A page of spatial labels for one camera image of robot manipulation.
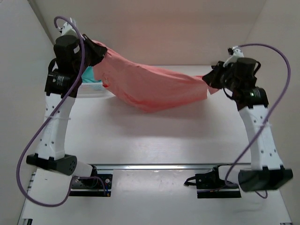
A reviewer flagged pink t shirt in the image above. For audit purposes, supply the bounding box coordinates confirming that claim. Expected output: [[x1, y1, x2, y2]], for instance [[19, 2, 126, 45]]
[[92, 48, 218, 113]]

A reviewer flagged teal t shirt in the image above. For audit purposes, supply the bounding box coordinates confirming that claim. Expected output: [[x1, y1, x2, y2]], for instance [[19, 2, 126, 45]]
[[82, 67, 102, 83]]

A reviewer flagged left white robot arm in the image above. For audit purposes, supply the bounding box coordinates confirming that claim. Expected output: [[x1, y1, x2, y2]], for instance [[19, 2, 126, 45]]
[[26, 34, 107, 177]]

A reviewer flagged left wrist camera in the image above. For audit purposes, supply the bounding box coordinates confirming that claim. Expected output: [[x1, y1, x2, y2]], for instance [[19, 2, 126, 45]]
[[55, 22, 79, 38]]

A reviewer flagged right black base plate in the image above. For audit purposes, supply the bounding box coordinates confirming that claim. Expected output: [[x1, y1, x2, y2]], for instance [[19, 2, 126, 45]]
[[184, 171, 241, 199]]

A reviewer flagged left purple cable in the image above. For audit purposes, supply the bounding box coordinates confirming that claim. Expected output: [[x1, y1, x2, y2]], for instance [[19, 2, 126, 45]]
[[16, 15, 111, 208]]

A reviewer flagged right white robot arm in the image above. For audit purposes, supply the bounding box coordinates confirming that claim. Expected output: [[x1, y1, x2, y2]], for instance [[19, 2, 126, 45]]
[[202, 58, 293, 192]]

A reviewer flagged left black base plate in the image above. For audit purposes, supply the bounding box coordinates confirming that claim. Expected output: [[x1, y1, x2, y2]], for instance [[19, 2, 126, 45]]
[[69, 170, 113, 197]]

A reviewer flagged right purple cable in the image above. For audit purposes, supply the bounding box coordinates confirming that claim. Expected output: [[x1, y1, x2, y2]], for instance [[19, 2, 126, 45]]
[[196, 43, 292, 199]]

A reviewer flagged white plastic basket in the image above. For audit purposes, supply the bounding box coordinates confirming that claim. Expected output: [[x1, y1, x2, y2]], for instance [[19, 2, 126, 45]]
[[78, 82, 105, 94]]

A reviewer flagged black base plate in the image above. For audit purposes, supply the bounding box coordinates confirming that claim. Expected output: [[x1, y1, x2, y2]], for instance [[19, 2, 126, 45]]
[[69, 170, 113, 197], [184, 171, 241, 199]]

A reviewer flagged purple cable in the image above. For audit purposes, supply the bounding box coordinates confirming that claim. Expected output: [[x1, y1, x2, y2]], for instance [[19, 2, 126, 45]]
[[196, 43, 292, 199], [16, 15, 111, 208]]

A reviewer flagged aluminium rail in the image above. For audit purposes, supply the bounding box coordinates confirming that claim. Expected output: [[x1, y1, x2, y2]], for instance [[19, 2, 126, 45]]
[[91, 163, 251, 172]]

